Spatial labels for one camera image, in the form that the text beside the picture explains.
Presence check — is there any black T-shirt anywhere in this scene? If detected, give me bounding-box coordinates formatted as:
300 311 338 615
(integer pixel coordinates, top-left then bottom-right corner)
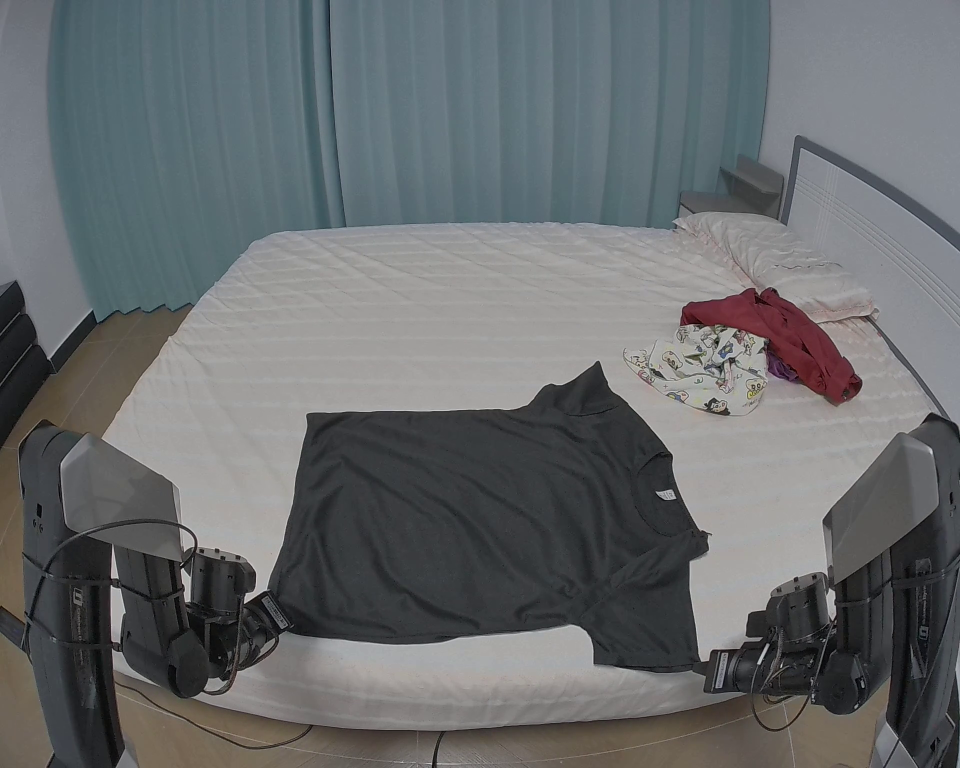
266 361 712 673

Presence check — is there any dark red garment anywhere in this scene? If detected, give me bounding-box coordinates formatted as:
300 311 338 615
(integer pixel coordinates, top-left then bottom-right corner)
680 288 864 406

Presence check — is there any white printed garment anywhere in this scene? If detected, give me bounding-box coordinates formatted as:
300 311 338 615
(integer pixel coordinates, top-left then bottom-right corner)
622 324 770 417

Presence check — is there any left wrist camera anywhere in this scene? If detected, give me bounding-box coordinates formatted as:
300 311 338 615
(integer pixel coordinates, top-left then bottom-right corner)
183 547 256 614

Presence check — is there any cream pillow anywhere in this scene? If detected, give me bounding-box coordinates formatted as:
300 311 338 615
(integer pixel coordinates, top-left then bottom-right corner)
671 211 880 324

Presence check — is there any grey bedside table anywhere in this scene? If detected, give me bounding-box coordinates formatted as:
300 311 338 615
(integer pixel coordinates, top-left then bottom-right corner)
678 153 785 222

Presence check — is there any bed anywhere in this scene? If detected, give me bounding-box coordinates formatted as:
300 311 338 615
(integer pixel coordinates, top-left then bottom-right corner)
97 135 960 744

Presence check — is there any blue-green curtain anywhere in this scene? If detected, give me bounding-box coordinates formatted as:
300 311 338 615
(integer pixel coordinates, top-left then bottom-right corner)
48 0 348 318
326 0 774 231

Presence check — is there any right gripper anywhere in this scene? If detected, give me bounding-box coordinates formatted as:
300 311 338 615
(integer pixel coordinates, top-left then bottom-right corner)
702 645 778 697

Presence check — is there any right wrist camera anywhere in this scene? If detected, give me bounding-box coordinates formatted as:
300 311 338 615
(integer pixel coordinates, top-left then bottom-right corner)
768 573 835 640

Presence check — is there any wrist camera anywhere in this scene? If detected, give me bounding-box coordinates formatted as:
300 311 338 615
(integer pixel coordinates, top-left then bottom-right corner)
183 547 256 614
768 573 835 640

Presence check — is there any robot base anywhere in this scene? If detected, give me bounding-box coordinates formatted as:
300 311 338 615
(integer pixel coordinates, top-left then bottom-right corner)
877 720 939 768

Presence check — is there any black padded chair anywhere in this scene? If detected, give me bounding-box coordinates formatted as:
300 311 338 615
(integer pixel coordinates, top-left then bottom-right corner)
0 279 50 447

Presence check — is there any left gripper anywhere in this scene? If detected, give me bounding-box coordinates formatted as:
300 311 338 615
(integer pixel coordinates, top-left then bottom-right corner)
237 591 294 662

